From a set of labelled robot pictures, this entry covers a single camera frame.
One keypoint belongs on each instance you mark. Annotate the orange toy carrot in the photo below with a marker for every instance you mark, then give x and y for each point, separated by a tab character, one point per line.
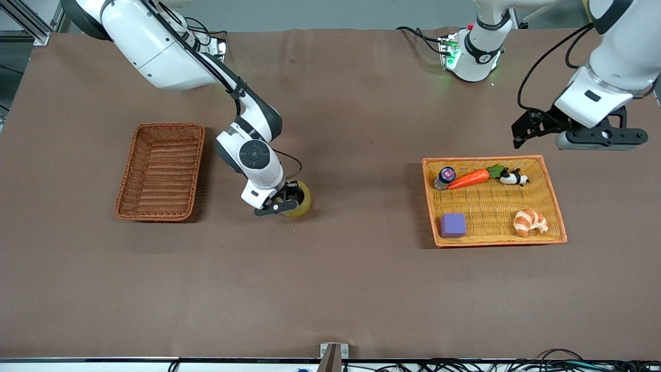
467	179

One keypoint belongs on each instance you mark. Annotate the brown wicker basket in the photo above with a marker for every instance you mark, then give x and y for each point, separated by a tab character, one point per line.
160	175

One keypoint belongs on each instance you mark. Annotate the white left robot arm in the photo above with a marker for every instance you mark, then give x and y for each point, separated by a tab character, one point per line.
619	51

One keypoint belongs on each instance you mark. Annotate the grey metal table bracket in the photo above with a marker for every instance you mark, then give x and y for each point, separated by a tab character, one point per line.
343	351

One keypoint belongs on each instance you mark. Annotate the aluminium frame profile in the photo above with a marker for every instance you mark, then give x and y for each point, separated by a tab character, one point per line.
31	26

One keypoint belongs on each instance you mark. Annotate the toy croissant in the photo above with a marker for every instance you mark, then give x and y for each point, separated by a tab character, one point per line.
528	222

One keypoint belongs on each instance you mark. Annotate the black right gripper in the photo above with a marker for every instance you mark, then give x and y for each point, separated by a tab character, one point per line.
293	194

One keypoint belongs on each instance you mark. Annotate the tan upright bar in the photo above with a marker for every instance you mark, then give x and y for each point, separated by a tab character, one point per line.
330	361

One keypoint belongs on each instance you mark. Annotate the black white panda figure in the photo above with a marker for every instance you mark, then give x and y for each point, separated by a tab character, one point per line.
511	178

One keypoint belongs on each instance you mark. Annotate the orange yellow wicker basket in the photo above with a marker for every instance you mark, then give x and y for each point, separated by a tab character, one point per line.
490	206

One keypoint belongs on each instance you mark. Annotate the brown table cover sheet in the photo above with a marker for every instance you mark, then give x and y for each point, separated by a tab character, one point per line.
320	268

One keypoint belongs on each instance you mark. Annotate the yellowish clear tape roll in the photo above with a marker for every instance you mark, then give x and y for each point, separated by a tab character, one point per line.
304	206

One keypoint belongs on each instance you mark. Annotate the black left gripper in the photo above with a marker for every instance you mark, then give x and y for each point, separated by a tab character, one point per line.
544	121

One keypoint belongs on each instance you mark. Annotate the small jar with blue lid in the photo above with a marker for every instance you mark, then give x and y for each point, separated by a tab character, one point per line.
445	175

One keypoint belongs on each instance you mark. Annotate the purple foam cube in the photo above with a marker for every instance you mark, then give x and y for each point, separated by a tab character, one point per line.
453	226

